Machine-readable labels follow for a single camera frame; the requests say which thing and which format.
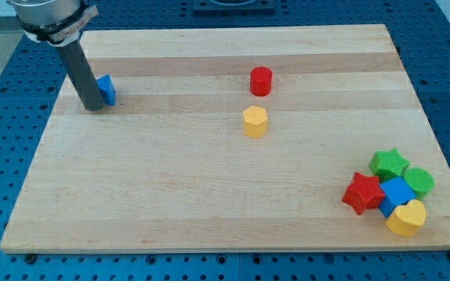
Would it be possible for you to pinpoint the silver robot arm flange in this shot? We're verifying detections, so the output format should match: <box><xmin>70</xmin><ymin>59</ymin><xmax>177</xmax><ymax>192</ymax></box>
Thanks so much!
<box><xmin>6</xmin><ymin>0</ymin><xmax>98</xmax><ymax>47</ymax></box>

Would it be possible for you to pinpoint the blue triangle block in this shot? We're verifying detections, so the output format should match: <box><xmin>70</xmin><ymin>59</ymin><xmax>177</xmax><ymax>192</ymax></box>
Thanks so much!
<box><xmin>96</xmin><ymin>75</ymin><xmax>116</xmax><ymax>106</ymax></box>

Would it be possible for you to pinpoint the yellow hexagon block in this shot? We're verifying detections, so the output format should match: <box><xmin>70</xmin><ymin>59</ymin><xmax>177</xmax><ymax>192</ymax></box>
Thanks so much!
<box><xmin>243</xmin><ymin>105</ymin><xmax>269</xmax><ymax>138</ymax></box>

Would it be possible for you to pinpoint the light wooden board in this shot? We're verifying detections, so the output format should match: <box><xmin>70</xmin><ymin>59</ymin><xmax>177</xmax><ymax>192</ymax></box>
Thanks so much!
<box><xmin>0</xmin><ymin>24</ymin><xmax>450</xmax><ymax>254</ymax></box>

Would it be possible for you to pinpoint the red cylinder block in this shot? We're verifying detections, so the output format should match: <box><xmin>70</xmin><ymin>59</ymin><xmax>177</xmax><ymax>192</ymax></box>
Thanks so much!
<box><xmin>249</xmin><ymin>66</ymin><xmax>273</xmax><ymax>97</ymax></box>

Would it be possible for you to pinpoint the red star block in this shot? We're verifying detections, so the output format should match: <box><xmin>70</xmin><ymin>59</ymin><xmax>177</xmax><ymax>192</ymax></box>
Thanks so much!
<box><xmin>341</xmin><ymin>173</ymin><xmax>385</xmax><ymax>215</ymax></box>

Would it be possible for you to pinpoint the green star block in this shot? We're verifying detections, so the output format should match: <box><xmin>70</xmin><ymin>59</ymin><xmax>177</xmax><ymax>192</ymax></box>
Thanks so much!
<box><xmin>369</xmin><ymin>148</ymin><xmax>410</xmax><ymax>182</ymax></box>

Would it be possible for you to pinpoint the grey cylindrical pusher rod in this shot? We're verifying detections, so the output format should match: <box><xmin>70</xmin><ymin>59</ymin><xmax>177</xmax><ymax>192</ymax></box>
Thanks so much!
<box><xmin>56</xmin><ymin>40</ymin><xmax>105</xmax><ymax>111</ymax></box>

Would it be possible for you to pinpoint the blue cube block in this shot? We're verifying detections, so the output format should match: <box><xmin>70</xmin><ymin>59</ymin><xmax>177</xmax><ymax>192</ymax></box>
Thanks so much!
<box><xmin>378</xmin><ymin>176</ymin><xmax>416</xmax><ymax>218</ymax></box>

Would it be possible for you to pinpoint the yellow heart block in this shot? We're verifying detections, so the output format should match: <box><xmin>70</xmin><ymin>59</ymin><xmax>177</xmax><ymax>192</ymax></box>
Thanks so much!
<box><xmin>386</xmin><ymin>199</ymin><xmax>427</xmax><ymax>237</ymax></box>

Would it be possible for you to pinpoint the green cylinder block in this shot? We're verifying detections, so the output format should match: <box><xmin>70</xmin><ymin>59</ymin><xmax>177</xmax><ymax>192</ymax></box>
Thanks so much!
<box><xmin>403</xmin><ymin>168</ymin><xmax>435</xmax><ymax>200</ymax></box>

